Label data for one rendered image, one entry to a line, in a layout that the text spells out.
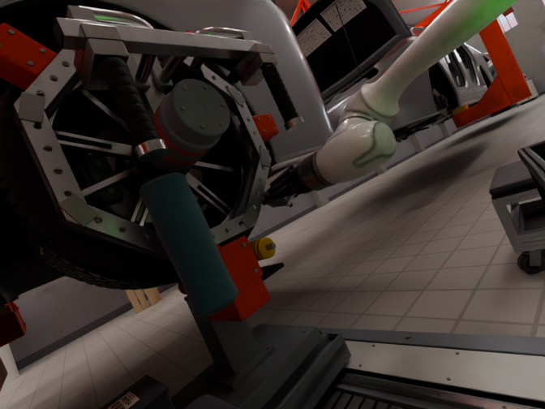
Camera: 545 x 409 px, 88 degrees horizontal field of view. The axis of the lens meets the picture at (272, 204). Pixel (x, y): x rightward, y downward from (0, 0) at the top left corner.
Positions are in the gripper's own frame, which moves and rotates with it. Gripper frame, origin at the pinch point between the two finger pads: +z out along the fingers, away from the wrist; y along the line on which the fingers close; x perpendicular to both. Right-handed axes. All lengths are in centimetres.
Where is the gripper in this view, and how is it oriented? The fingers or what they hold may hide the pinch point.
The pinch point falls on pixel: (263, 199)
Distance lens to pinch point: 86.3
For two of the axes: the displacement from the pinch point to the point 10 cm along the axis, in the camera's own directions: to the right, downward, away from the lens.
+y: 1.8, -8.6, 4.8
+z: -6.2, 2.9, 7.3
